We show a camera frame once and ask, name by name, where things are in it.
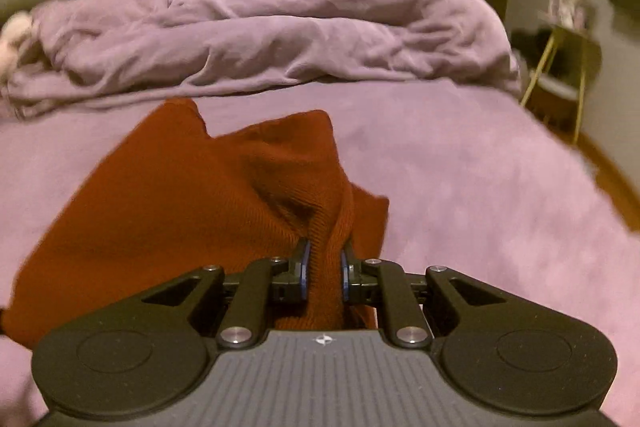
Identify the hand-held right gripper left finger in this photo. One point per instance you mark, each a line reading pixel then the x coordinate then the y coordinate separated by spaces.
pixel 303 268

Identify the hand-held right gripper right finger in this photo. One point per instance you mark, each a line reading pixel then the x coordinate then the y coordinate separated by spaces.
pixel 345 278

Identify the brown knit cardigan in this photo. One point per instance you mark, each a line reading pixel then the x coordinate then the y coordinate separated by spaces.
pixel 175 207

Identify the purple bed sheet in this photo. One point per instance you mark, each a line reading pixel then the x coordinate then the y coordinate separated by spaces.
pixel 475 207

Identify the crumpled purple duvet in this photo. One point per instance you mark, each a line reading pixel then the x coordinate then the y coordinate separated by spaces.
pixel 280 37

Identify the gold side table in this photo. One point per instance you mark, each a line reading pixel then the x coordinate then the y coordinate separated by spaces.
pixel 575 49

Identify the white plush toy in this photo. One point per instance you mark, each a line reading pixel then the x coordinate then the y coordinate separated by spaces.
pixel 15 39

